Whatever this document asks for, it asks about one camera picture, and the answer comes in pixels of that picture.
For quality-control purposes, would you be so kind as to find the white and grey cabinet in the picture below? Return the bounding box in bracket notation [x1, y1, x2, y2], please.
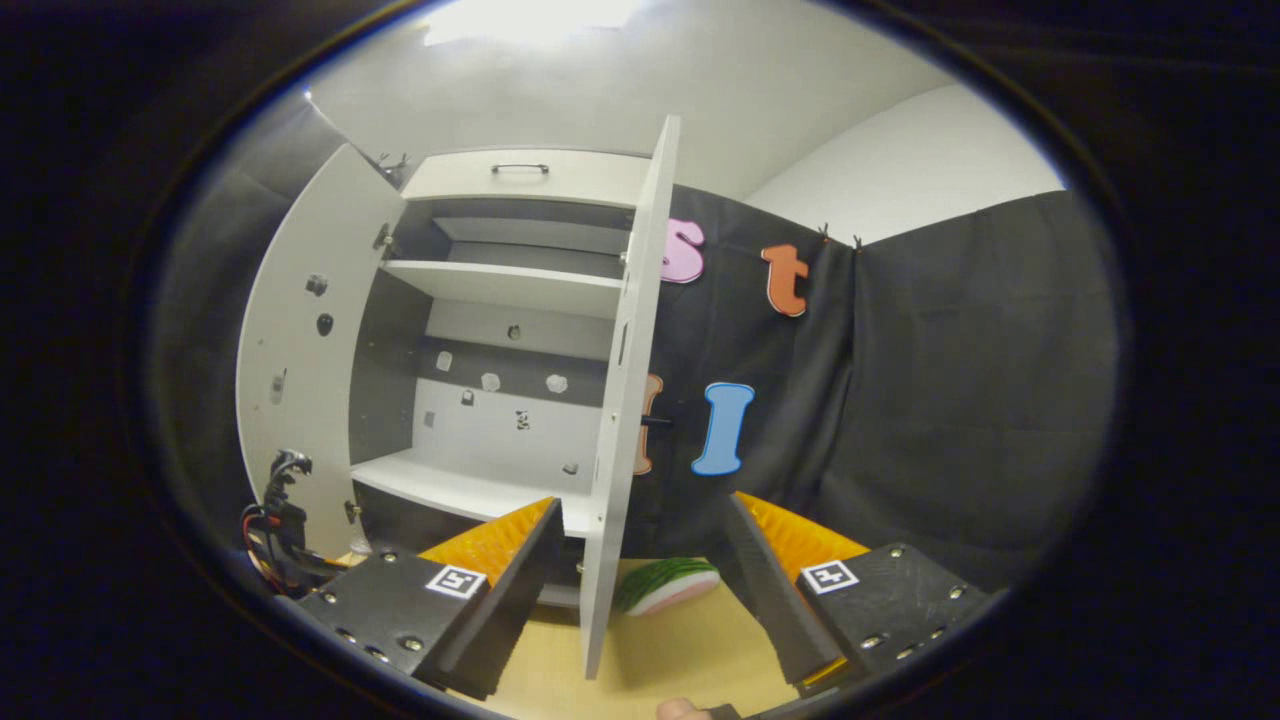
[345, 150, 656, 611]

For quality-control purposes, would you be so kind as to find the white cabinet door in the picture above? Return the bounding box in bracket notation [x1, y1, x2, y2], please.
[236, 143, 406, 561]
[580, 115, 681, 681]

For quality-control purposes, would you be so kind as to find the watermelon slice toy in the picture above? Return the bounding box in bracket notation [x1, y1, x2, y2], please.
[613, 557, 721, 617]

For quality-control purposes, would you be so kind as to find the white cabinet shelf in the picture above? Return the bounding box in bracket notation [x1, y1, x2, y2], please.
[382, 260, 623, 321]

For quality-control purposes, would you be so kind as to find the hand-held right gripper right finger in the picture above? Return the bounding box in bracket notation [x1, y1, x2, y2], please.
[727, 492, 991, 701]

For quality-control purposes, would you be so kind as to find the black backdrop cloth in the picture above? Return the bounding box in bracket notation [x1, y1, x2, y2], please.
[150, 90, 1121, 591]

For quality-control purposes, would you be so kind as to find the ceiling light panel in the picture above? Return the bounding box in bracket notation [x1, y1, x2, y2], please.
[425, 0, 641, 46]

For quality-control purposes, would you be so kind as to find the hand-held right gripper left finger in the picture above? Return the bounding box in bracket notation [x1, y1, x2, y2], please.
[298, 497, 564, 701]

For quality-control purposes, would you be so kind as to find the white cabinet drawer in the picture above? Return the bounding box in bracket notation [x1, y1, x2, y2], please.
[400, 150, 653, 209]

